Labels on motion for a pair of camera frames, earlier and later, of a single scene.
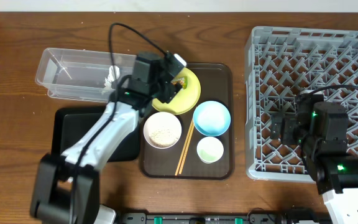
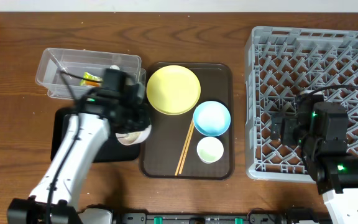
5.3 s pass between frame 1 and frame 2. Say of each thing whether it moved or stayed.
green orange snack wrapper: moved
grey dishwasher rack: stayed
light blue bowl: stayed
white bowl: moved
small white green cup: stayed
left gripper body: moved
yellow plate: stayed
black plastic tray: stayed
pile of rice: moved
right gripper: stayed
